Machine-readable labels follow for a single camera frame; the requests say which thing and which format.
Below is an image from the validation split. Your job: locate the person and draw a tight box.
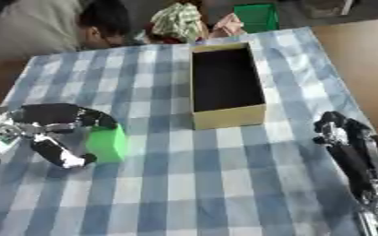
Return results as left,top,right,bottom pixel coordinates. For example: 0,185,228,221
0,0,133,53

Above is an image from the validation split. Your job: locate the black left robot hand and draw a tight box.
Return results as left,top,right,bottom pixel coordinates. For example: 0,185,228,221
6,102,120,170

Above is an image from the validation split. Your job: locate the green and white checked cloth bundle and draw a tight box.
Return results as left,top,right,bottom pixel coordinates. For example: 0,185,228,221
145,2,210,44

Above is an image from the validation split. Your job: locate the green block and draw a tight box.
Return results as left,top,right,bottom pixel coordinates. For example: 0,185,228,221
84,124,130,164

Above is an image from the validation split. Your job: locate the green plastic crate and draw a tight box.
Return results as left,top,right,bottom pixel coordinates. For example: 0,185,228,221
232,3,281,34

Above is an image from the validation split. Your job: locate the tan cardboard box black inside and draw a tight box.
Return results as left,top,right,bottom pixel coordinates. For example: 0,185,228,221
187,41,268,131

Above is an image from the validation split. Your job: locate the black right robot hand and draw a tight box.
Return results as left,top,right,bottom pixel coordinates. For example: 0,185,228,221
312,111,378,204

